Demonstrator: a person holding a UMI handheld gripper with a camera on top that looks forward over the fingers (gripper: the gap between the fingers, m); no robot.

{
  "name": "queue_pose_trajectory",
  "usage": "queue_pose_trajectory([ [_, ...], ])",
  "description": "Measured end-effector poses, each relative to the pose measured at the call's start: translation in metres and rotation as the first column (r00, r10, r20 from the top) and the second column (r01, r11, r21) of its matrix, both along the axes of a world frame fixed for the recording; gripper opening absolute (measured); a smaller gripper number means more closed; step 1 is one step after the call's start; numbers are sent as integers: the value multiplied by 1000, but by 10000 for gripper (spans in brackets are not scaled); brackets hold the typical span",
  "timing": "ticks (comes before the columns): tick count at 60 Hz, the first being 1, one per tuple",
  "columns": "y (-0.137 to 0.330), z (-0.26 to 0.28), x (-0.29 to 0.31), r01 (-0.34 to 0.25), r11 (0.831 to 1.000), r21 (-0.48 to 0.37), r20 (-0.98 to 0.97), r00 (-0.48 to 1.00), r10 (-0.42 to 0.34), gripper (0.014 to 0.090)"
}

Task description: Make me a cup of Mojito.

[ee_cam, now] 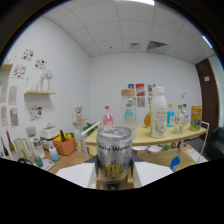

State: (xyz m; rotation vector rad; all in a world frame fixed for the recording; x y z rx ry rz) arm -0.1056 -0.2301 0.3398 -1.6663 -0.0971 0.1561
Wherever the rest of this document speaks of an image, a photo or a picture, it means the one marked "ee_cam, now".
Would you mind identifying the silver black soda water can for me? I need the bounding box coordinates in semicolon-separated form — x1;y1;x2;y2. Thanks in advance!
96;125;134;185

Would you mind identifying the orange box with fruit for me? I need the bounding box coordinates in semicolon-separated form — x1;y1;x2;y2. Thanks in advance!
52;129;77;157

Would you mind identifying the small pale blue bottle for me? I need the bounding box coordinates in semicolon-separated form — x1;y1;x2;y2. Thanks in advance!
48;145;60;162

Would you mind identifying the two-tier wooden shelf rack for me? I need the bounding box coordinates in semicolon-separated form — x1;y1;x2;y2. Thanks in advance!
81;120;210;164

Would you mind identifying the orange white book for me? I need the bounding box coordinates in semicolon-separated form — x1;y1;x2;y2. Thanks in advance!
182;143;204;159

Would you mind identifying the green potted plant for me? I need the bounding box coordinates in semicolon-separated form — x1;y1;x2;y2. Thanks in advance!
83;122;99;136

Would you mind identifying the amber liquid round bottle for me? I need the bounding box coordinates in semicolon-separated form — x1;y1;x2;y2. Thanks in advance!
143;105;152;129

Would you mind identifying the clear bottle with green cap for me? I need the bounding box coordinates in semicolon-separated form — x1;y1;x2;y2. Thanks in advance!
173;104;186;135

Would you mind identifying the large white plastic bottle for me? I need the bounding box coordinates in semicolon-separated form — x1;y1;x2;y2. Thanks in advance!
149;86;169;139

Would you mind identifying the slim light blue bottle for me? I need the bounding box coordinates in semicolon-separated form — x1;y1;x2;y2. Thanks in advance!
166;103;176;128

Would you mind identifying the pink liquid bottle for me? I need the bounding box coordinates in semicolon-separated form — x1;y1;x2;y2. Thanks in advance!
102;105;114;128

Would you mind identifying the pale green pitcher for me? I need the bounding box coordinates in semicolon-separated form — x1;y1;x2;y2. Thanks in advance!
13;137;28;160

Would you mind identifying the small clear water bottle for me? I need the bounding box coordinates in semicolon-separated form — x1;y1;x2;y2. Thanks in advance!
182;103;190;128

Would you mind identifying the black office chair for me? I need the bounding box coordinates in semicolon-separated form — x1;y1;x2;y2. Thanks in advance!
203;134;224;161

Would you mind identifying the yellow printed drink can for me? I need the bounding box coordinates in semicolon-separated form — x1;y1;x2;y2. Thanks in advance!
189;105;203;132

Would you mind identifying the dark wine bottle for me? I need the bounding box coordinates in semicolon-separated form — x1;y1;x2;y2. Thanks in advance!
5;129;18;158

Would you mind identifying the tall glass jar wooden lid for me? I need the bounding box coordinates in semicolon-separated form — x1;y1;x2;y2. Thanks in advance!
120;88;138;140

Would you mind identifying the brown wooden door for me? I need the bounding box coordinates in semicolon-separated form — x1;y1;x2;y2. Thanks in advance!
194;57;221;129

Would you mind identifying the small wall shelf with flowers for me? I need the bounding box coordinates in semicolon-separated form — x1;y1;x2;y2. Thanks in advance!
72;102;89;125

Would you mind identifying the red white wall poster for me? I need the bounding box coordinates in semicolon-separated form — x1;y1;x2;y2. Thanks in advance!
135;83;146;98

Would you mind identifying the wooden wall shelf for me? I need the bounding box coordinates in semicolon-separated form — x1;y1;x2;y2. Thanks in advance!
23;90;57;97

